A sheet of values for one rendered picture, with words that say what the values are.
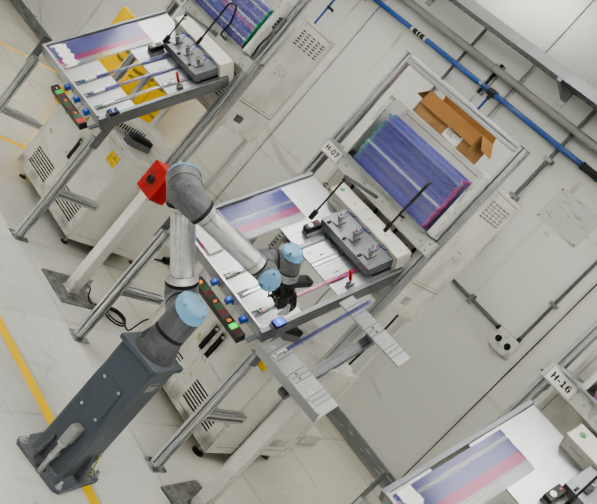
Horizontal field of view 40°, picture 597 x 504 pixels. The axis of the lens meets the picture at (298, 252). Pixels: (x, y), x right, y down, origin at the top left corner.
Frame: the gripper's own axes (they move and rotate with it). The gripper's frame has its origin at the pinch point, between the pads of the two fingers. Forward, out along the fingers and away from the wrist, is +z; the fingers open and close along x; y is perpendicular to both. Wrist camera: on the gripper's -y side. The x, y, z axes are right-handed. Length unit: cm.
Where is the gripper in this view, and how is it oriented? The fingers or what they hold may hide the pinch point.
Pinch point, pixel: (285, 311)
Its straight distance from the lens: 312.2
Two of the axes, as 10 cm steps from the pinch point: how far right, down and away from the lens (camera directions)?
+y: -8.2, 3.2, -4.7
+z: -1.3, 6.9, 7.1
